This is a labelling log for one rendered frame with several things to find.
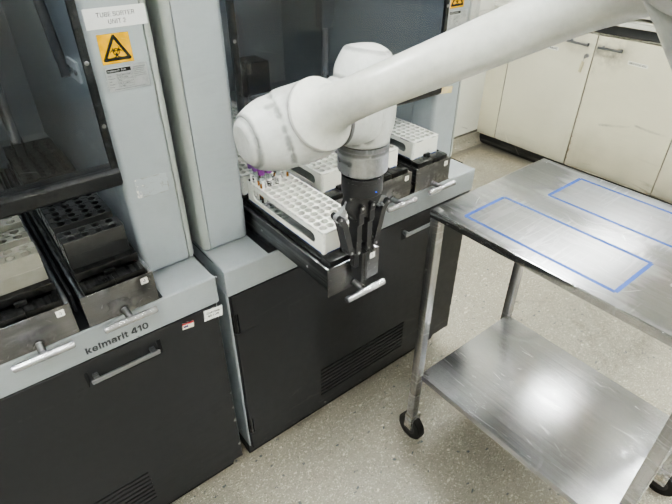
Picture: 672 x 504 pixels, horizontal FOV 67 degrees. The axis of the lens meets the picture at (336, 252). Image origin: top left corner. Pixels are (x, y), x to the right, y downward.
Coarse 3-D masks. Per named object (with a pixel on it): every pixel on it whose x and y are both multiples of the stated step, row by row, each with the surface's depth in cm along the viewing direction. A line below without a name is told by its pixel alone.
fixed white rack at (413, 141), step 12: (396, 120) 150; (396, 132) 141; (408, 132) 141; (420, 132) 142; (432, 132) 141; (396, 144) 149; (408, 144) 137; (420, 144) 137; (432, 144) 140; (408, 156) 139; (420, 156) 139
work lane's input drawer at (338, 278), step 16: (256, 208) 117; (256, 224) 118; (272, 224) 113; (272, 240) 114; (288, 240) 108; (288, 256) 110; (304, 256) 104; (320, 256) 101; (336, 256) 101; (320, 272) 101; (336, 272) 101; (368, 272) 107; (336, 288) 103; (368, 288) 103
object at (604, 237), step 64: (512, 192) 122; (576, 192) 122; (512, 256) 102; (576, 256) 100; (640, 256) 100; (512, 320) 164; (640, 320) 85; (448, 384) 143; (512, 384) 143; (576, 384) 143; (512, 448) 126; (576, 448) 126; (640, 448) 126
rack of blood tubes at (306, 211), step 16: (288, 176) 119; (272, 192) 113; (288, 192) 114; (304, 192) 114; (320, 192) 112; (272, 208) 117; (288, 208) 107; (304, 208) 108; (320, 208) 107; (336, 208) 107; (288, 224) 109; (304, 224) 103; (320, 224) 102; (320, 240) 100; (336, 240) 102
